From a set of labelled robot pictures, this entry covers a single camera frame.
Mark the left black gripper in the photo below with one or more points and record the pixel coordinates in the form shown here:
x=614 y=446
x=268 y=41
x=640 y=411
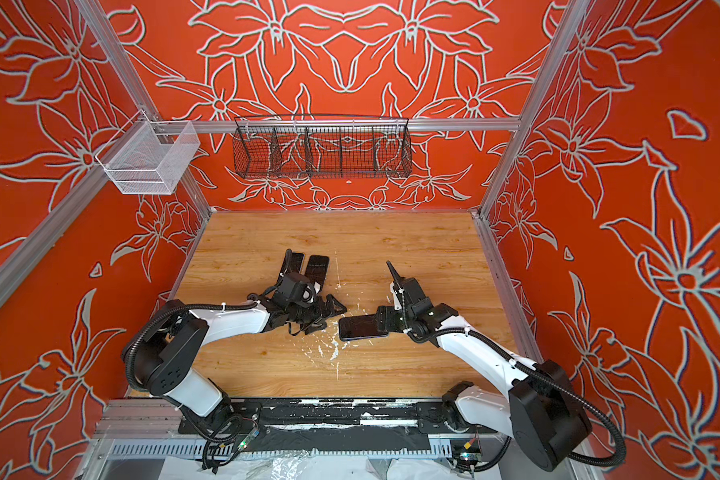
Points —
x=322 y=315

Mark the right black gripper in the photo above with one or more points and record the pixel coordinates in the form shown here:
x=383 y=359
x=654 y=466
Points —
x=384 y=315

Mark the black smartphone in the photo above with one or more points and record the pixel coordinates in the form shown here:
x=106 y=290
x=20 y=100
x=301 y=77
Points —
x=316 y=269
x=360 y=327
x=295 y=262

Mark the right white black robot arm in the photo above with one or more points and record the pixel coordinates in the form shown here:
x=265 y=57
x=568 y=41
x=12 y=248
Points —
x=545 y=417

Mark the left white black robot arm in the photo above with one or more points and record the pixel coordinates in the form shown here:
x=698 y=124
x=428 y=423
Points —
x=159 y=359

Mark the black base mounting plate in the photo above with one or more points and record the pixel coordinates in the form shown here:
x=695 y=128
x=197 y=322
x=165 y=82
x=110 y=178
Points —
x=423 y=415

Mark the clear plastic bin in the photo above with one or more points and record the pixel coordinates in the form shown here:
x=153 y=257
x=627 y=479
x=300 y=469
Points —
x=150 y=158

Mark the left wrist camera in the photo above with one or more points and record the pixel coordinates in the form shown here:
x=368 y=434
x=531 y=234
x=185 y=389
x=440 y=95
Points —
x=309 y=294

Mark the grey cable duct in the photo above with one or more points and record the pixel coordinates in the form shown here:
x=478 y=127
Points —
x=132 y=449

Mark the black wire basket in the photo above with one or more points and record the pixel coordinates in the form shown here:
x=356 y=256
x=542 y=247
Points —
x=326 y=148

